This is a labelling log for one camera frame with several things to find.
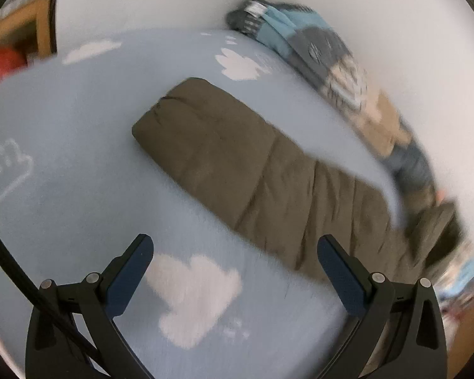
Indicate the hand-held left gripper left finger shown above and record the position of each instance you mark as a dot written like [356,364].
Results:
[130,272]

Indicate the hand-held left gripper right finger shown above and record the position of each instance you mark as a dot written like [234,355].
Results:
[341,276]

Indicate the olive green padded jacket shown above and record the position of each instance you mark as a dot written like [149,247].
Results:
[229,154]

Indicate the wooden headboard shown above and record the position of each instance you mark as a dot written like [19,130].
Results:
[470,347]

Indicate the light blue cloud print bedsheet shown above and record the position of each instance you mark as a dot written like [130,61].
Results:
[83,126]

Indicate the patchwork print duvet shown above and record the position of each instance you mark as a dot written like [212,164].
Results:
[320,47]

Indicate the red cloth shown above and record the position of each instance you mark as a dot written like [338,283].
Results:
[0,67]

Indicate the wooden furniture frame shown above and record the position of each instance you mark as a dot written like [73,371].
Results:
[39,23]

